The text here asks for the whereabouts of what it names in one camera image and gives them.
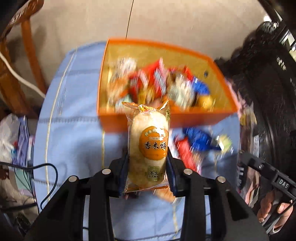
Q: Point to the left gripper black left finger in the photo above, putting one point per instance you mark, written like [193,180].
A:
[62,217]

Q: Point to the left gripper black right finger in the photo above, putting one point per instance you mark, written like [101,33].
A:
[213,210]

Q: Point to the orange rice cracker packet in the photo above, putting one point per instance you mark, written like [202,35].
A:
[148,144]

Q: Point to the green round pastry packet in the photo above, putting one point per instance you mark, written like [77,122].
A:
[225,143]

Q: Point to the blue quilted cloth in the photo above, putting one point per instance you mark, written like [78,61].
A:
[70,137]

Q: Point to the small red snack bar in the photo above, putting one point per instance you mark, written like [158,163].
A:
[191,159]

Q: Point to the blue snack packet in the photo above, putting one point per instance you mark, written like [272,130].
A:
[199,140]

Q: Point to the black carved wooden sofa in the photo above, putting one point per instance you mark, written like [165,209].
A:
[263,72]

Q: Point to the orange snack box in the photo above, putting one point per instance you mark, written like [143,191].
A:
[153,73]

